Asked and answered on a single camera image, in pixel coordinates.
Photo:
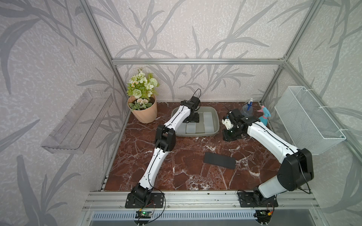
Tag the grey-green storage box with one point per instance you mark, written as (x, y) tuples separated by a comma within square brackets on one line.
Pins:
[(200, 131)]

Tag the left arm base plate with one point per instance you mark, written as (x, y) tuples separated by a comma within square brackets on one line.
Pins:
[(152, 200)]

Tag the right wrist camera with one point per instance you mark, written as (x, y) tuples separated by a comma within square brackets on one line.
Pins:
[(232, 118)]

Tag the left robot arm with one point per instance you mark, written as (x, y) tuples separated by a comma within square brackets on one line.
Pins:
[(165, 141)]

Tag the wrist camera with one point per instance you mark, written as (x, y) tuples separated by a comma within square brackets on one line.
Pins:
[(232, 118), (195, 101)]

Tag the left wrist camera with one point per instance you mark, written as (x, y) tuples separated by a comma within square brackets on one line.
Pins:
[(195, 101)]

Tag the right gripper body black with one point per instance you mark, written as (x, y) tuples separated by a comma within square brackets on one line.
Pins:
[(228, 136)]

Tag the frosted pencil case front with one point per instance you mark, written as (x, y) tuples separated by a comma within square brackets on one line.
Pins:
[(208, 122)]

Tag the aluminium front rail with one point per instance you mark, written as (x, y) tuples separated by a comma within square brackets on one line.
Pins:
[(198, 200)]

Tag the left circuit board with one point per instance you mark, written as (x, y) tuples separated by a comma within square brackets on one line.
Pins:
[(143, 214)]

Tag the black pencil case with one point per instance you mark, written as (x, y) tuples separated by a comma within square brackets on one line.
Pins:
[(220, 160)]

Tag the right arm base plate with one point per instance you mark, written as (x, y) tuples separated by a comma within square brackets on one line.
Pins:
[(255, 200)]

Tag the frosted pencil case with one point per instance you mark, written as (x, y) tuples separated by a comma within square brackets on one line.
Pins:
[(208, 122), (191, 128)]

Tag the clear plastic wall shelf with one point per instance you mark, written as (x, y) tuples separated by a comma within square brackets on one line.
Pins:
[(76, 130)]

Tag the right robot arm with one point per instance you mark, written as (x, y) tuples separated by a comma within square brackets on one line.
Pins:
[(296, 167)]

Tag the right circuit board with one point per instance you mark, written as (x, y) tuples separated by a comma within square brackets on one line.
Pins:
[(263, 217)]

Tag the clear blue-cap spray bottle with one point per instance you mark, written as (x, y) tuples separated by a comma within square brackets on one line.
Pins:
[(247, 109)]

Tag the teal pink spray bottle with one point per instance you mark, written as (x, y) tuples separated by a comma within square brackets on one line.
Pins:
[(266, 115)]

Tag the circuit board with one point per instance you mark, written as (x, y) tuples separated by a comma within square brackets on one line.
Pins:
[(263, 217), (143, 214)]

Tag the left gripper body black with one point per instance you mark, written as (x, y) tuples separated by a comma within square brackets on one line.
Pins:
[(195, 118)]

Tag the white wire mesh basket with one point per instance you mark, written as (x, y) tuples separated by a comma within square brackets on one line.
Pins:
[(307, 123)]

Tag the artificial green white flowers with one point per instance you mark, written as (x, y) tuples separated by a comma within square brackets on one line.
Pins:
[(142, 87)]

